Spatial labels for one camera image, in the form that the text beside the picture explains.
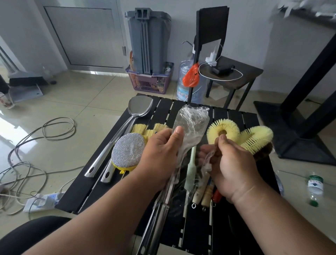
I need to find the person's left hand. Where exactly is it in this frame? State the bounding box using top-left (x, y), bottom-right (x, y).
top-left (136, 126), bottom-right (185, 191)

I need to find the person's right hand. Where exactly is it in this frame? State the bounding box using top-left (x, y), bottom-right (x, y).
top-left (198, 134), bottom-right (263, 204)

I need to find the yellow ring brush with wooden handle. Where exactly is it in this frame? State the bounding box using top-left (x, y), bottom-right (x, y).
top-left (201, 126), bottom-right (274, 212)
top-left (192, 119), bottom-right (241, 210)

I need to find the steel utensil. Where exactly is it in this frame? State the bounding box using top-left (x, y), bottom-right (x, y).
top-left (136, 105), bottom-right (210, 255)

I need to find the person's left forearm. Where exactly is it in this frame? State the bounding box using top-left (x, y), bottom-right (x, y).
top-left (23, 172), bottom-right (170, 255)

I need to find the person's right forearm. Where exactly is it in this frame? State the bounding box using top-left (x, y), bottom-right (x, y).
top-left (231, 181), bottom-right (336, 255)

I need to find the yellow bristle brush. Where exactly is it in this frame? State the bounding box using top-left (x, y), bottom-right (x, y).
top-left (131, 123), bottom-right (169, 141)

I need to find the pale green bottle brush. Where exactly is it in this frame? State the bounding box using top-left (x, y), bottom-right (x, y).
top-left (184, 146), bottom-right (198, 208)

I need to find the large clear water jug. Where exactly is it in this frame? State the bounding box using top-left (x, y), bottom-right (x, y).
top-left (176, 53), bottom-right (208, 104)

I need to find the steel spatula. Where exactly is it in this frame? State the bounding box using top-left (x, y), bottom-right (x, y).
top-left (84, 95), bottom-right (154, 178)

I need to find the purple plastic basket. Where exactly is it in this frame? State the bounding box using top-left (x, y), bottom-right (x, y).
top-left (125, 62), bottom-right (174, 95)

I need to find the orange plastic bag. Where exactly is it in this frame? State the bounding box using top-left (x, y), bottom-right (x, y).
top-left (182, 63), bottom-right (200, 88)

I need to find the black power adapter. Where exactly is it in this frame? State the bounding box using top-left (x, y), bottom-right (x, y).
top-left (211, 64), bottom-right (235, 76)

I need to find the white charger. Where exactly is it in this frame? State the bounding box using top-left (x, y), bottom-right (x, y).
top-left (205, 45), bottom-right (219, 67)

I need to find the small plastic bottle green cap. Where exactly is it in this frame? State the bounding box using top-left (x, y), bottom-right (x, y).
top-left (307, 174), bottom-right (324, 208)

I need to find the grey trash bin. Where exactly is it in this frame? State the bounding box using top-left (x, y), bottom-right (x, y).
top-left (125, 8), bottom-right (172, 75)

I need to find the black chair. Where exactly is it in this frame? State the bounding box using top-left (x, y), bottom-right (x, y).
top-left (187, 6), bottom-right (264, 111)

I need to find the grey door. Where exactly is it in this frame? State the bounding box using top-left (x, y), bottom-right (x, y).
top-left (34, 0), bottom-right (129, 73)

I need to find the white power strip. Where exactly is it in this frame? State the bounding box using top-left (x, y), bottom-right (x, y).
top-left (23, 192), bottom-right (65, 213)

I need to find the printed paper cup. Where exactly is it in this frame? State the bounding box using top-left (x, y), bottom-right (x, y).
top-left (0, 92), bottom-right (15, 110)

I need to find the person's black trouser leg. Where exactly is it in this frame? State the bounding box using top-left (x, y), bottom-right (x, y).
top-left (0, 216), bottom-right (72, 255)

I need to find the silver scouring pad with yellow handle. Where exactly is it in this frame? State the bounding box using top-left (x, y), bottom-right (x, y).
top-left (111, 133), bottom-right (147, 174)

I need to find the white cable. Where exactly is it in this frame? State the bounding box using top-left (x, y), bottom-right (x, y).
top-left (198, 43), bottom-right (244, 81)

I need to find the black table pedestal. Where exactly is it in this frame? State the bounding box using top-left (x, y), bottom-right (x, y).
top-left (253, 34), bottom-right (336, 166)

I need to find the steel utensil handle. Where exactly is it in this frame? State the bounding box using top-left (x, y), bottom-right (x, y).
top-left (100, 117), bottom-right (138, 184)

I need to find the tangle of floor cables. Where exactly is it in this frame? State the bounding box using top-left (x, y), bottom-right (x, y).
top-left (0, 117), bottom-right (84, 216)

